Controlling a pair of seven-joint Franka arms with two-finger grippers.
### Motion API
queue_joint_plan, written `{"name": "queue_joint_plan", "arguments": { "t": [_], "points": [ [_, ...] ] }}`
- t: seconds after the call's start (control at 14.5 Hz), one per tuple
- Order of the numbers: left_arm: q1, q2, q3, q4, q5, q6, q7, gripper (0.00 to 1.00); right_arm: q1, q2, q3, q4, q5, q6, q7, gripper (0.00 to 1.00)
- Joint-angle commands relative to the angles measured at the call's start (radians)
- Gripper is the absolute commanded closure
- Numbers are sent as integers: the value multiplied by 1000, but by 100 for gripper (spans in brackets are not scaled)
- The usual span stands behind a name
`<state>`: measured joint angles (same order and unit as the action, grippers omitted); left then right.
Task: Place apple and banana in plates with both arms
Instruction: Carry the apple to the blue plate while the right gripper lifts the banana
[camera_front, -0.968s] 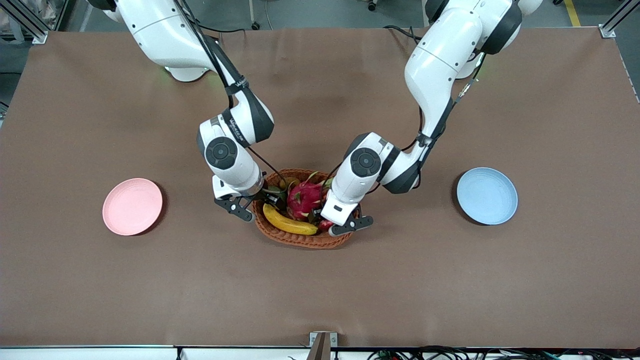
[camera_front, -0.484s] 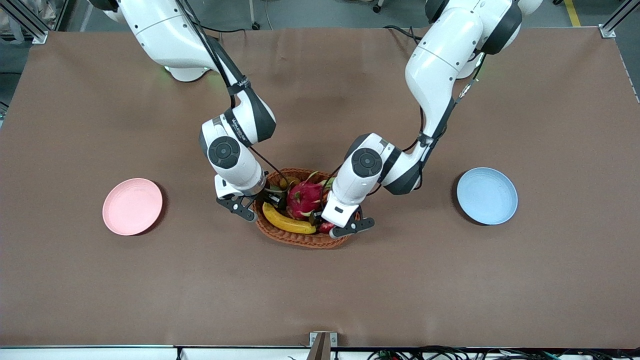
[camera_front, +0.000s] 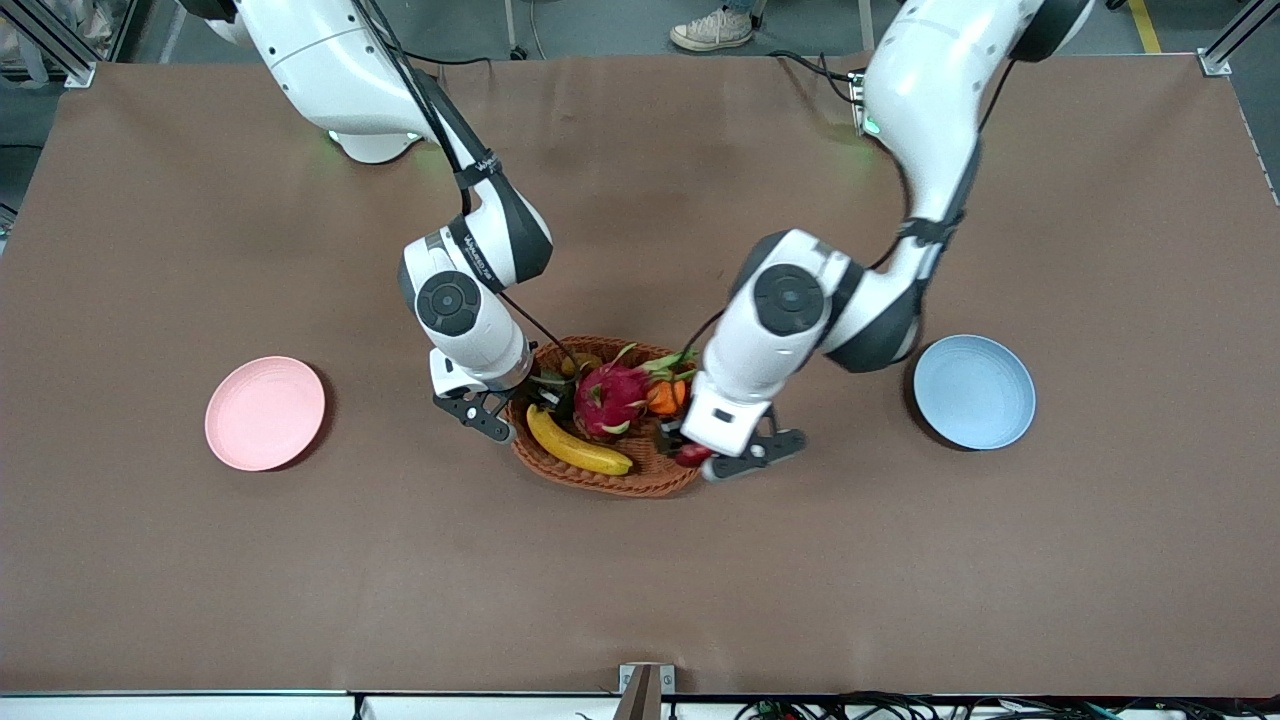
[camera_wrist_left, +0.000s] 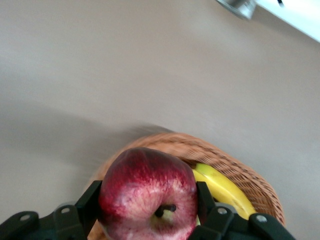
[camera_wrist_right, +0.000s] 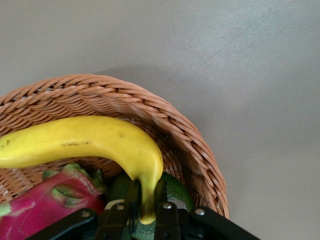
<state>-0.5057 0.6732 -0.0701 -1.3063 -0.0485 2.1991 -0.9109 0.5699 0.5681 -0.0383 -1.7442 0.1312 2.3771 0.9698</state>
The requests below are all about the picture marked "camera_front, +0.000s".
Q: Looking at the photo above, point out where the white sneaker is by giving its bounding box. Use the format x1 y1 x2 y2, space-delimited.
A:
669 6 754 52

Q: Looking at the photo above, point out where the black cable bundle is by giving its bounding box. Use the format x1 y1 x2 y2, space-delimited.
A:
735 691 1280 720

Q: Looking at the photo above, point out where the brown wicker basket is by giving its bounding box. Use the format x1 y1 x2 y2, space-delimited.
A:
505 335 707 499

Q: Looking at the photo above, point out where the grey metal camera mount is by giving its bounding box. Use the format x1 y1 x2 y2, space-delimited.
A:
618 663 676 720

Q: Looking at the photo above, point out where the white table edge rail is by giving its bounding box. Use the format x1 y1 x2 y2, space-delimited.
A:
0 690 1280 720

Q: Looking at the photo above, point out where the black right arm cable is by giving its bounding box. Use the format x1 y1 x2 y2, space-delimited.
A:
345 0 583 369

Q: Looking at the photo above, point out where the blue plate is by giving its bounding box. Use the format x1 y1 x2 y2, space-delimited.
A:
913 334 1037 451

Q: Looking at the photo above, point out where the black base cable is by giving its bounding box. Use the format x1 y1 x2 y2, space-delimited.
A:
767 49 867 107

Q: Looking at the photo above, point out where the aluminium frame post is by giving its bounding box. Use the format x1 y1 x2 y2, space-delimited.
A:
0 0 98 89
1197 0 1280 78

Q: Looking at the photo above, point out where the pink plate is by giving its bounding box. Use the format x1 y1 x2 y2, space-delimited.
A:
205 356 327 472

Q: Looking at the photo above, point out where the yellow banana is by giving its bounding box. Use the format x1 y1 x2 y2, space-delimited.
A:
526 403 635 476

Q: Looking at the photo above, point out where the pink dragon fruit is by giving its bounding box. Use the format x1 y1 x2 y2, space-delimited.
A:
572 343 699 442

